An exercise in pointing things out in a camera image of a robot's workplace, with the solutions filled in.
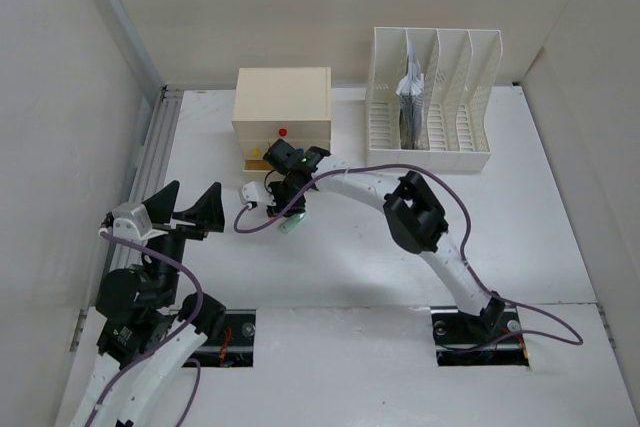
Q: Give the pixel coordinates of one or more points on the beige wooden drawer cabinet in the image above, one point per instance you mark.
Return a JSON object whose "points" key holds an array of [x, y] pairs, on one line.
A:
{"points": [[293, 104]]}

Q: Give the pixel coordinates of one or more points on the mint green clip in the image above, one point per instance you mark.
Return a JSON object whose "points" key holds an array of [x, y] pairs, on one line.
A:
{"points": [[290, 223]]}

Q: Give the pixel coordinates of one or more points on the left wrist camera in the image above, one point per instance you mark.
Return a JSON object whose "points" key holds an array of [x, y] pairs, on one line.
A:
{"points": [[132, 222]]}

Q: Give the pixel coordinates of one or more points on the grey booklet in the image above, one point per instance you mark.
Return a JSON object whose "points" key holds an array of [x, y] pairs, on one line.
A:
{"points": [[411, 90]]}

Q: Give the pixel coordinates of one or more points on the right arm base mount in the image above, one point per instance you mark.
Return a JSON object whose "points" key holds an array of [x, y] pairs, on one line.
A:
{"points": [[458, 346]]}

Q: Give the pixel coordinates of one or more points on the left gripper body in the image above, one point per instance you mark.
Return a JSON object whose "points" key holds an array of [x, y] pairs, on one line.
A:
{"points": [[172, 244]]}

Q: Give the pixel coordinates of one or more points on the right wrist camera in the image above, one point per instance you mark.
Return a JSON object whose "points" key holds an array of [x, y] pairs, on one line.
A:
{"points": [[254, 193]]}

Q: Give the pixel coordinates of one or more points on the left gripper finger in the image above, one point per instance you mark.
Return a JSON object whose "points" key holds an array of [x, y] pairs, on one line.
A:
{"points": [[207, 214], [160, 206]]}

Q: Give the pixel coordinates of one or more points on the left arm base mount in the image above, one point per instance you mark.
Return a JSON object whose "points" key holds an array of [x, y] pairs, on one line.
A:
{"points": [[233, 347]]}

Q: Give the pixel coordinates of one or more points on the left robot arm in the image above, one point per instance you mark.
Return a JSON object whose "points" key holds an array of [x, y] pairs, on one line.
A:
{"points": [[156, 312]]}

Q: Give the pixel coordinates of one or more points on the white file organizer rack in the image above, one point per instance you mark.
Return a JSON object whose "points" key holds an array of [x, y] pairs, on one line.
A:
{"points": [[460, 67]]}

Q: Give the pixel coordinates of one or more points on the aluminium frame rail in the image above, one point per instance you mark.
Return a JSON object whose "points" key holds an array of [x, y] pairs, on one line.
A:
{"points": [[158, 112]]}

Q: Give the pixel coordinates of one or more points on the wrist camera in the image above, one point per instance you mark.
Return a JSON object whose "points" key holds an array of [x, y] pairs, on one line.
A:
{"points": [[132, 222], [254, 193]]}

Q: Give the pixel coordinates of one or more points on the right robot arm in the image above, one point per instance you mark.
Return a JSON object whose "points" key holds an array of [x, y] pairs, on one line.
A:
{"points": [[414, 216]]}

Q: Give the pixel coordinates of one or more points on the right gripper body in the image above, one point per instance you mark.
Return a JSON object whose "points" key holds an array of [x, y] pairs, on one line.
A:
{"points": [[281, 193]]}

